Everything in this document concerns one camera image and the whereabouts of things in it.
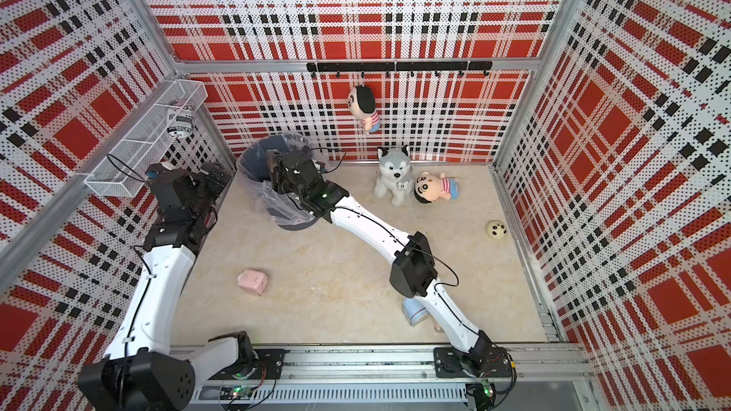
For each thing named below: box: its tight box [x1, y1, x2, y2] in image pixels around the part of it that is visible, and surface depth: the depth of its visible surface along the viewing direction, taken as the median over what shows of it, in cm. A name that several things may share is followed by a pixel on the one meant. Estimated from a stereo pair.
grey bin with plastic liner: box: [236, 131, 331, 230], surface depth 86 cm
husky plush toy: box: [373, 144, 415, 207], surface depth 100 cm
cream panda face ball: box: [485, 219, 509, 240], surface depth 98 cm
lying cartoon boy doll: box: [414, 171, 461, 205], surface depth 107 cm
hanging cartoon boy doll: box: [347, 84, 381, 136], surface depth 95 cm
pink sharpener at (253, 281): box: [237, 269, 269, 296], surface depth 84 cm
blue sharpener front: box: [401, 296, 430, 327], surface depth 77 cm
